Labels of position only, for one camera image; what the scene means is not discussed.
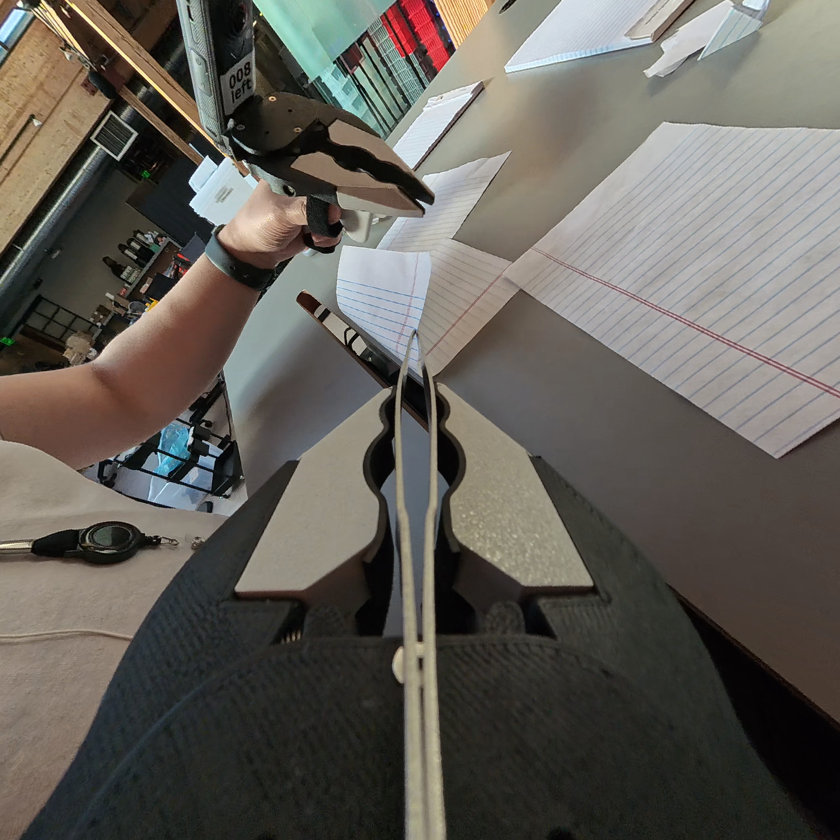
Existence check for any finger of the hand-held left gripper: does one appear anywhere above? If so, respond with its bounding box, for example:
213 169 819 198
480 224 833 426
328 118 435 206
290 156 426 219

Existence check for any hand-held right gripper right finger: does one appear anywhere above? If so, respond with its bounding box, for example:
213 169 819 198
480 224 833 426
433 382 595 634

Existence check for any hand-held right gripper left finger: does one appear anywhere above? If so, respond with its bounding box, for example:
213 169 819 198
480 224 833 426
234 386 403 636

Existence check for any white lined notepad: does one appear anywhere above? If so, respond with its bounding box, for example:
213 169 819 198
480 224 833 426
504 0 698 74
387 80 485 170

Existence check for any person's left hand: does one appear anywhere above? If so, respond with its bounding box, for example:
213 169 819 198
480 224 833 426
220 180 316 271

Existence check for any white storage bin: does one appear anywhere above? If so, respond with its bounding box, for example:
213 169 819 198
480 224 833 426
189 156 258 225

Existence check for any stack of red crates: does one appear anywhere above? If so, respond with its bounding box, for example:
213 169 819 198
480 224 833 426
381 0 457 59

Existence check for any black badge reel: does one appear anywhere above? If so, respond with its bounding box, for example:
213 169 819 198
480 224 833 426
29 520 179 567

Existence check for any folded white paper scrap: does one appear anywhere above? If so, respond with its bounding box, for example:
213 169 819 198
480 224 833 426
697 0 765 61

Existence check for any black wrist strap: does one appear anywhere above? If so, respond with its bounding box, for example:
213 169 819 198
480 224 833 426
203 224 277 293

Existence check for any wall vent grille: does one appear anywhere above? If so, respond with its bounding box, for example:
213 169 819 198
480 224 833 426
90 110 140 160

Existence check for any white cord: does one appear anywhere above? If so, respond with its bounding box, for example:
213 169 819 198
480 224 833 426
0 626 135 645

